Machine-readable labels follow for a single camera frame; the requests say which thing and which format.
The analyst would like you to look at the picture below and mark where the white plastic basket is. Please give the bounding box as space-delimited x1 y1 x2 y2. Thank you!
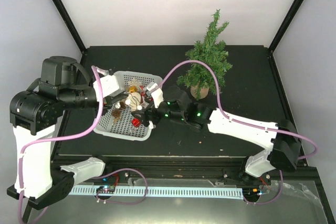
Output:
93 71 162 141

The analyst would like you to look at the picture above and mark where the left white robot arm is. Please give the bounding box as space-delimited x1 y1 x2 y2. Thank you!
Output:
7 56 124 210

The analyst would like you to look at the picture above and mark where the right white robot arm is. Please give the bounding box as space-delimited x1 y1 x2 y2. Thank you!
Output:
132 86 301 184

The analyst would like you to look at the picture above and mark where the wooden tree base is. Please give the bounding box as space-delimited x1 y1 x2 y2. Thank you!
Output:
191 86 209 100

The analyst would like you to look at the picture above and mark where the small green christmas tree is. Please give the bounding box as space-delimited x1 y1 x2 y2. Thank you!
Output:
177 9 233 95

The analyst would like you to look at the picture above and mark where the red gift box ornament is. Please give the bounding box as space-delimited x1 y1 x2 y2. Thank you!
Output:
132 118 141 127

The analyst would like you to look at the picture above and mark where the brown pine cone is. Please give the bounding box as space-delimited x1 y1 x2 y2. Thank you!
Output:
111 109 121 119

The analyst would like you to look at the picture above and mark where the gold foil gift box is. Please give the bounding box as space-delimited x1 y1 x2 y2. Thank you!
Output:
129 86 138 93

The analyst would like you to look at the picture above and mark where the white snowflake ornament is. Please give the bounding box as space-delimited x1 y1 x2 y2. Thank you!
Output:
128 79 142 89

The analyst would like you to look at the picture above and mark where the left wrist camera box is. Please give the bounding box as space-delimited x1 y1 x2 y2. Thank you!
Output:
100 75 124 98

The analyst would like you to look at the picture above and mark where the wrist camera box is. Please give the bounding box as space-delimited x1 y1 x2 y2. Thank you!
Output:
145 82 164 109
100 75 124 98

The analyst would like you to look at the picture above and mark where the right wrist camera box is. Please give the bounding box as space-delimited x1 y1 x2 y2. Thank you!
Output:
145 82 164 109

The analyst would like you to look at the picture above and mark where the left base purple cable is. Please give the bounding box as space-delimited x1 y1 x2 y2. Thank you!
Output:
90 167 149 205

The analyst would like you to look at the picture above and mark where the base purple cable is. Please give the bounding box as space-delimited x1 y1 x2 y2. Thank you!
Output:
243 170 284 206
90 167 149 205

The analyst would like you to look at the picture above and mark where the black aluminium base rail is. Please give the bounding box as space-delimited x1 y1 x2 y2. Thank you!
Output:
78 155 254 183

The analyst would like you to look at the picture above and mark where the light blue slotted cable duct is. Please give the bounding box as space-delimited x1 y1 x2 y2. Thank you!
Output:
69 185 244 200

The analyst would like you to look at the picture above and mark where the left black frame post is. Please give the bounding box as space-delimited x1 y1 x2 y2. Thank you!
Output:
52 0 87 54

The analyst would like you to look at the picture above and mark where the black frame post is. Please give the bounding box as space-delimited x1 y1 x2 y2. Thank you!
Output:
52 0 87 54
268 0 305 54

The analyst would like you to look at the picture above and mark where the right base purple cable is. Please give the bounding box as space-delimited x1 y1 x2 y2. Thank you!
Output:
243 170 284 206

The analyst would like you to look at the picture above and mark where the right black frame post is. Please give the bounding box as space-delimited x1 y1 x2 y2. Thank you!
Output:
268 0 305 54

